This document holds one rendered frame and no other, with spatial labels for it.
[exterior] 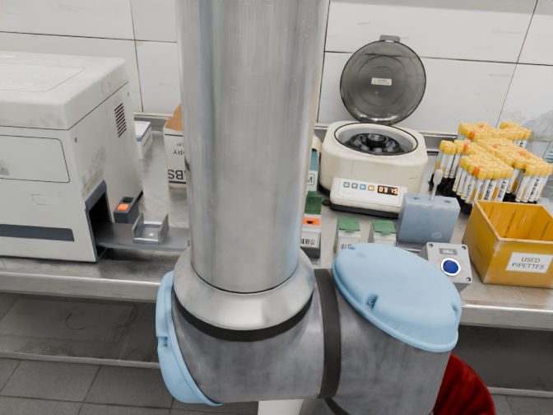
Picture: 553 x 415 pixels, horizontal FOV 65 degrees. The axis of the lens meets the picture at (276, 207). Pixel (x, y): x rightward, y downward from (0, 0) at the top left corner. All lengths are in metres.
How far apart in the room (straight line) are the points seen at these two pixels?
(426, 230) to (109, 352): 1.04
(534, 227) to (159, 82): 1.01
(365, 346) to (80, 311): 1.39
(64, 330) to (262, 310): 1.34
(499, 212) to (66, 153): 0.79
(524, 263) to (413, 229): 0.20
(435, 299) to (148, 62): 1.11
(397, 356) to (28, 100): 0.60
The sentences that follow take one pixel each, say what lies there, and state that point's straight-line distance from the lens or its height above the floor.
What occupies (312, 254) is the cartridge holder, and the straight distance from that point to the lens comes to 0.81.
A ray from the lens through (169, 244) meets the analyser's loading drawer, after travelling 0.80.
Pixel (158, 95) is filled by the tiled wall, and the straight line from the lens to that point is 1.36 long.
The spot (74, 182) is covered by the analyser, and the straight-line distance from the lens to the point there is 0.77.
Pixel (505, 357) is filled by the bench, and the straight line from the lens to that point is 1.67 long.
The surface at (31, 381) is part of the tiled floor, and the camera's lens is 1.89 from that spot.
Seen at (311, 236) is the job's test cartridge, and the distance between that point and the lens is 0.79.
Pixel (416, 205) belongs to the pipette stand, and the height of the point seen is 0.97.
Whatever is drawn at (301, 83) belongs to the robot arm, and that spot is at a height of 1.32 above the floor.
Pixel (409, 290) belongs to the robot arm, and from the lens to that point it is 0.39.
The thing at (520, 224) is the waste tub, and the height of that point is 0.93.
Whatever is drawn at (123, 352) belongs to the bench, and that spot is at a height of 0.27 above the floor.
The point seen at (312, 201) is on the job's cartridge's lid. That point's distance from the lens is 0.81.
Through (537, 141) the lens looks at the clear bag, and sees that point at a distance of 1.34.
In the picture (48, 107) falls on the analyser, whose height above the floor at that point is 1.16.
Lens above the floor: 1.39
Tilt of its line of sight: 31 degrees down
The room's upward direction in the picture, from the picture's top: 3 degrees clockwise
